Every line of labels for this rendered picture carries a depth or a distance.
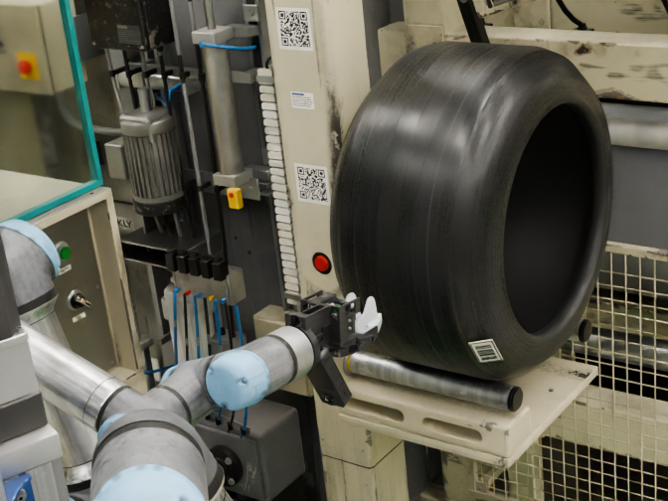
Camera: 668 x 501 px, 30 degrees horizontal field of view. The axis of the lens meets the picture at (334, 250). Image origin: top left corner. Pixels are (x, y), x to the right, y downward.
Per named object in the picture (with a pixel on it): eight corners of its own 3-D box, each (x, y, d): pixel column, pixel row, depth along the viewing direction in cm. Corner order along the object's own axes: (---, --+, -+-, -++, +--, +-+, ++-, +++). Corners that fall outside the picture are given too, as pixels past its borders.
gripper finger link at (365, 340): (385, 327, 187) (352, 345, 181) (386, 336, 188) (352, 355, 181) (359, 321, 190) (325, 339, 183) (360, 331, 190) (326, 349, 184)
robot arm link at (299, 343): (298, 390, 173) (253, 378, 177) (318, 379, 176) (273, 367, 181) (296, 339, 170) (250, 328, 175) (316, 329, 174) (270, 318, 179)
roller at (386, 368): (342, 355, 230) (355, 343, 234) (345, 376, 232) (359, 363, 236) (510, 395, 211) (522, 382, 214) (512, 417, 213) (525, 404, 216)
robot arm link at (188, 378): (130, 391, 173) (183, 377, 166) (181, 356, 182) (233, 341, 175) (156, 440, 174) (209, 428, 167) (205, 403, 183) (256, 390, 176)
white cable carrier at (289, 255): (286, 303, 247) (255, 69, 228) (301, 293, 250) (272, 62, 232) (304, 306, 244) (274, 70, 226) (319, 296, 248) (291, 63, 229)
